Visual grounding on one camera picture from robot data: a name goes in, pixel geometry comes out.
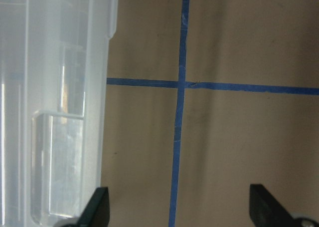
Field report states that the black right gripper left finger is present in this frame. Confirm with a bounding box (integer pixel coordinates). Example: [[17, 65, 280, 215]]
[[57, 187, 110, 227]]

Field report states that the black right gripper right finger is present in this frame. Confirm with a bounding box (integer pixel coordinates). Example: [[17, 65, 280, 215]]
[[249, 184, 319, 227]]

